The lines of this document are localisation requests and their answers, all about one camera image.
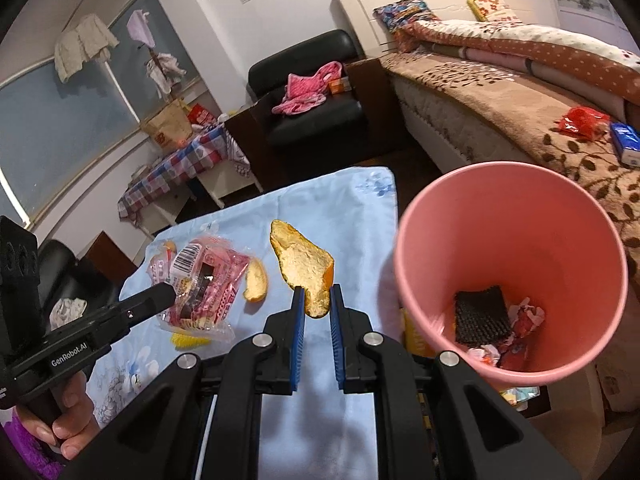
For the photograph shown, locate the black leather armchair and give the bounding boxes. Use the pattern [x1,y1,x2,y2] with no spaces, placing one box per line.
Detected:
[224,29,401,193]

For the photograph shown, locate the cream bed headboard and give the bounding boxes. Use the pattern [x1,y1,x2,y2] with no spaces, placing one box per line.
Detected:
[334,0,566,61]

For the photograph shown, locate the white embroidered cloth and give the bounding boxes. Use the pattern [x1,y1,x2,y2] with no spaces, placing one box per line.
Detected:
[225,130,252,178]

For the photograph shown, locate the red snack packet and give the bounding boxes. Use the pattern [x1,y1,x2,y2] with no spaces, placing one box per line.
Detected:
[552,106,612,142]

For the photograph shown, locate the pink plastic bucket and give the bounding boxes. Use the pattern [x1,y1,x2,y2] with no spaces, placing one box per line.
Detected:
[393,161,628,386]

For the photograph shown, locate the red gift bag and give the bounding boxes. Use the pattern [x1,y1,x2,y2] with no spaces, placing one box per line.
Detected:
[187,103,216,127]

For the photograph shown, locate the person's left hand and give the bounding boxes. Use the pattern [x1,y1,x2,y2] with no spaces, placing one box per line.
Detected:
[14,376,101,461]

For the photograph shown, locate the yellow floral pillow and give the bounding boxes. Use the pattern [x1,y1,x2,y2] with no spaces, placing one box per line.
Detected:
[467,0,522,25]

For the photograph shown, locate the bed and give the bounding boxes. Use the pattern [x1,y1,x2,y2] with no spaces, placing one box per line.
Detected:
[380,50,640,286]

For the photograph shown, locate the black foam fruit net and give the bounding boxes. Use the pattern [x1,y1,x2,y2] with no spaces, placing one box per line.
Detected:
[452,285,515,346]

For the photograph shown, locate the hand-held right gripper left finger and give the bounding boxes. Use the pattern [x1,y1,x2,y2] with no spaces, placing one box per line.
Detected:
[60,286,307,480]

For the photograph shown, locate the checkered tablecloth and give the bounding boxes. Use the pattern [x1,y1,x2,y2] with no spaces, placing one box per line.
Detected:
[118,125,228,226]

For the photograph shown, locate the orange dotted quilt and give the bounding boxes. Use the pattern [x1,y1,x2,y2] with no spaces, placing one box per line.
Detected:
[400,19,640,121]

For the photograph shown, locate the yellow foam fruit net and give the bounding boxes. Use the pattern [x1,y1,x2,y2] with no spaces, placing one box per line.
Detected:
[170,330,213,351]

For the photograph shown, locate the lavender hanging cloth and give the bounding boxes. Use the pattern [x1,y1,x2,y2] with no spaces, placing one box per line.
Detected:
[126,10,157,51]

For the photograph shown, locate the light blue floral cloth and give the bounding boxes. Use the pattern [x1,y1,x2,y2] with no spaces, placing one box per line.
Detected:
[85,165,431,480]

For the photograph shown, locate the brown paper bag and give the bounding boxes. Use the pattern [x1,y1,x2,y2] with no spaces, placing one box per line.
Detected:
[140,99,193,150]

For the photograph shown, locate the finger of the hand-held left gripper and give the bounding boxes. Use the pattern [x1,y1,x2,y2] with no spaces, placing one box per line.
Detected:
[115,284,177,332]

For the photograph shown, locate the large orange peel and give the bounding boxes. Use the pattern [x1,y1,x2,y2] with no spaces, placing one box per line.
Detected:
[269,219,335,318]

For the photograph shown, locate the colourful patterned pillow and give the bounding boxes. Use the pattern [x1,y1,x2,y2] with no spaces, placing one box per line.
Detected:
[372,0,443,53]

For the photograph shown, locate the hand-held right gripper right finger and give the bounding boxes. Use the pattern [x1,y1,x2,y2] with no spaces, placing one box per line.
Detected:
[330,284,586,480]

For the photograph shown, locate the blue tissue pack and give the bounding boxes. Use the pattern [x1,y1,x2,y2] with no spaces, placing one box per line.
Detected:
[609,122,640,166]

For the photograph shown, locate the white clothes on rack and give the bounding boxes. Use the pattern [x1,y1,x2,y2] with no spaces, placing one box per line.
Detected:
[145,51,187,101]

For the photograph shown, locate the pink dotted clothes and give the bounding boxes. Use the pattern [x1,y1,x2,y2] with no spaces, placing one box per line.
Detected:
[271,61,343,117]

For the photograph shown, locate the white crumpled cloth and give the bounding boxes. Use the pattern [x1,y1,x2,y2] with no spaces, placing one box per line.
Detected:
[47,297,88,328]

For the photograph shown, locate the yellow box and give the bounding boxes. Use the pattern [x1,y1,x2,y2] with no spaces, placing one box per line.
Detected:
[401,307,436,358]

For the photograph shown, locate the white side table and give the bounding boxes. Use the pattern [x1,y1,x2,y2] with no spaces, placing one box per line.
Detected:
[132,160,263,241]

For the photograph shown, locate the bay window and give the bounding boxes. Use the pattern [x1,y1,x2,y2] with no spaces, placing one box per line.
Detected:
[0,0,201,221]

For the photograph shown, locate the lilac sliding-door wardrobe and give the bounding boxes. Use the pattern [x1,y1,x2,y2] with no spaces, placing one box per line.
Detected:
[545,0,633,48]

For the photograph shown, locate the beige hanging jacket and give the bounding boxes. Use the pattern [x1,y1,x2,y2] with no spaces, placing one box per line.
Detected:
[53,14,120,83]

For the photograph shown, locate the red white wrapper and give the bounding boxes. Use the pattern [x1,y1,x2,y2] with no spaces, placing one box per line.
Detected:
[467,296,547,371]

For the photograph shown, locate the small orange peel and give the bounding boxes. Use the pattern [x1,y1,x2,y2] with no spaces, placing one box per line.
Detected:
[242,257,269,303]

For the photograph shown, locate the pink printed snack wrapper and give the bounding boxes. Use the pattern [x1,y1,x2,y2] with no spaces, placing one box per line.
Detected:
[146,234,251,343]

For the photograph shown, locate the brown leaf-pattern blanket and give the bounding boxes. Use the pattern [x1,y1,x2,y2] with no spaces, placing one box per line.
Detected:
[380,50,640,271]

